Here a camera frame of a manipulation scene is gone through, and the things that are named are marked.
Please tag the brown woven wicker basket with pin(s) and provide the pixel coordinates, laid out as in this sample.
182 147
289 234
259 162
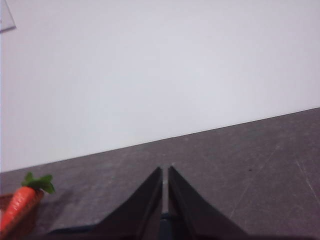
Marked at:
32 208

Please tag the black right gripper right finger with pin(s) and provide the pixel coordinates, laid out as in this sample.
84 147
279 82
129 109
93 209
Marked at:
195 217

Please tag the orange carrot with green leaves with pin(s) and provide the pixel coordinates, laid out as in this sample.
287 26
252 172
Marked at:
17 202

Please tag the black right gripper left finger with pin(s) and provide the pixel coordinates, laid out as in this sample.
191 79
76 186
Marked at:
140 215

